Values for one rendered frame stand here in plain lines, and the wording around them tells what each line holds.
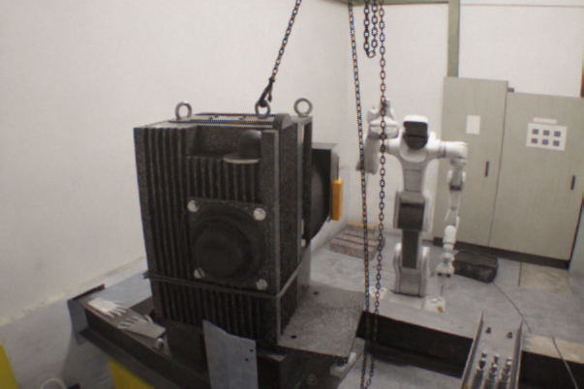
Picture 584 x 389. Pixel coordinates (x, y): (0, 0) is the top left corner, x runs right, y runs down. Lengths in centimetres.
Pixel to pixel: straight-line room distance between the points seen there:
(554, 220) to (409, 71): 206
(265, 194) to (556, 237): 342
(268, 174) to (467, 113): 304
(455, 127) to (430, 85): 55
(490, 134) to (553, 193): 81
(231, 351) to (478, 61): 360
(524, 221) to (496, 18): 195
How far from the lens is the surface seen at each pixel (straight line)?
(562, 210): 414
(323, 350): 140
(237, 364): 126
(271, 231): 121
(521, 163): 402
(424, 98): 431
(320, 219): 165
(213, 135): 131
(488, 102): 397
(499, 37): 421
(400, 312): 206
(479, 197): 413
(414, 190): 223
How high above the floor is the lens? 178
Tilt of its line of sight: 14 degrees down
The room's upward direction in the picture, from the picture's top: straight up
